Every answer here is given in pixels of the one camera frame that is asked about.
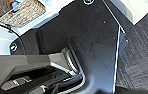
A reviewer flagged white inner shelf unit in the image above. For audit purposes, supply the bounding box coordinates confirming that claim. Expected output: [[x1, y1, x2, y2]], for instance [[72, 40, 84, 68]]
[[103, 0, 148, 26]]

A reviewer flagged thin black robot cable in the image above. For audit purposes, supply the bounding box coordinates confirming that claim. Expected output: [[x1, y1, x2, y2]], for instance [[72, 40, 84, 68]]
[[0, 19, 24, 52]]

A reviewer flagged woven brown basket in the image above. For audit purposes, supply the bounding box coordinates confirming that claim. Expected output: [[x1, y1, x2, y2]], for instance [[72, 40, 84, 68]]
[[0, 0, 48, 28]]

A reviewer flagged blue white bottle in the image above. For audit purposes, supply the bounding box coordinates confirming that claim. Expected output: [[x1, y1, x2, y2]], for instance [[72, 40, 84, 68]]
[[9, 0, 21, 14]]

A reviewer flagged thick grey robot torso limb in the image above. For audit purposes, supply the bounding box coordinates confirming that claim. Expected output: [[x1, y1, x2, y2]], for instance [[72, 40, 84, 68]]
[[0, 49, 86, 94]]

